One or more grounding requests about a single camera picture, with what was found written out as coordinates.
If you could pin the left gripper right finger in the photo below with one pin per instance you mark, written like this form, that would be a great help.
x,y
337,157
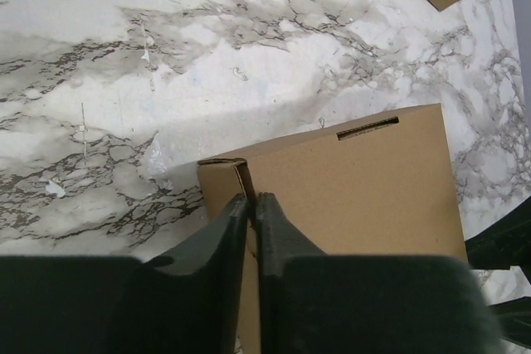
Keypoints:
x,y
312,302

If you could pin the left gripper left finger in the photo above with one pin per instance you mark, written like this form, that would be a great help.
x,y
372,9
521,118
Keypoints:
x,y
184,300

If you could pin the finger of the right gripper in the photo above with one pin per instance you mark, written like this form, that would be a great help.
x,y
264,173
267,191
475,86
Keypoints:
x,y
504,244

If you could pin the brown cardboard box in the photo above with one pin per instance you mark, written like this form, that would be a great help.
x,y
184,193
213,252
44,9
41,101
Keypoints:
x,y
376,185

